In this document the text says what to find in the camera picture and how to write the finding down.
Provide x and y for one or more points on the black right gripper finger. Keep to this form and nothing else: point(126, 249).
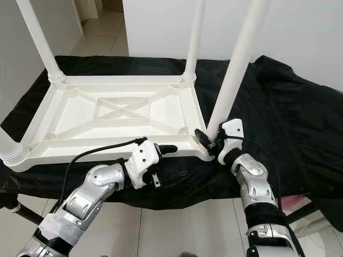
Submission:
point(203, 138)

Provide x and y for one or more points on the white plastic table top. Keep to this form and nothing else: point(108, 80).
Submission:
point(75, 115)

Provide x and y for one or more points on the white plastic pipe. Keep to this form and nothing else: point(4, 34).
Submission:
point(319, 234)

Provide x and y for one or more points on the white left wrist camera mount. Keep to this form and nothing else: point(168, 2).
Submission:
point(142, 158)

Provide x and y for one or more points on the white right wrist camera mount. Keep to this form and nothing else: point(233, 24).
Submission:
point(233, 128)

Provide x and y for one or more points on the black table cloth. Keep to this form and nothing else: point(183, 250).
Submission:
point(300, 123)

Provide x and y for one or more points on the pink cushion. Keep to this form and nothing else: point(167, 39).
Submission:
point(295, 201)

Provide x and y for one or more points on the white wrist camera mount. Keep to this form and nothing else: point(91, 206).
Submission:
point(142, 158)
point(233, 128)

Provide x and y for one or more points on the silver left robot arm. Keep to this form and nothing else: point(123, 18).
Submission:
point(86, 201)

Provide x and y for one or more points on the white door frame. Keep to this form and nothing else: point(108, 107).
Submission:
point(92, 6)

